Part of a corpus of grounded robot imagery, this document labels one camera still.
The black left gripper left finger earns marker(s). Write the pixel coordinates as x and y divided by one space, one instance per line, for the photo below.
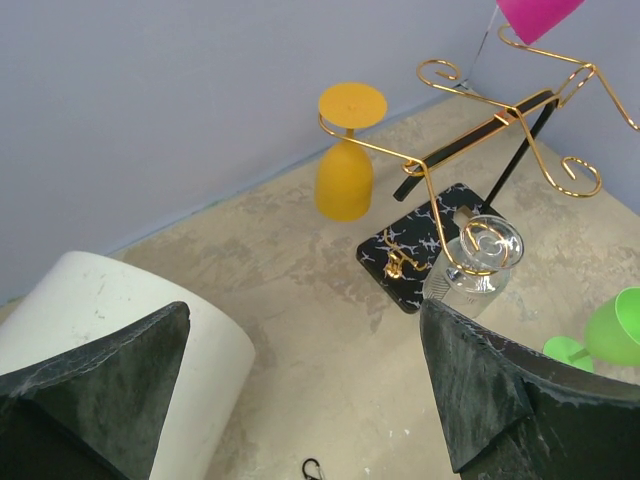
96 411

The white cylindrical container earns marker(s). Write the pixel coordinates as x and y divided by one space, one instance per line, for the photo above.
85 296

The pink plastic wine glass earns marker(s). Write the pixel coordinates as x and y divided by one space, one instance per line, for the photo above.
532 19

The clear glass wine glass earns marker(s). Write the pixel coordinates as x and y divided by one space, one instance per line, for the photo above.
475 267

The black carabiner clip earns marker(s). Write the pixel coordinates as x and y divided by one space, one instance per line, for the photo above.
311 469

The green plastic wine glass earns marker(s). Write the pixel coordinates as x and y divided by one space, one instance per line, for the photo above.
611 335

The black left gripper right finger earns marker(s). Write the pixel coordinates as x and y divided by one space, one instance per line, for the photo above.
509 412

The orange plastic wine glass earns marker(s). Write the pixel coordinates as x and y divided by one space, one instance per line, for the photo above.
345 175

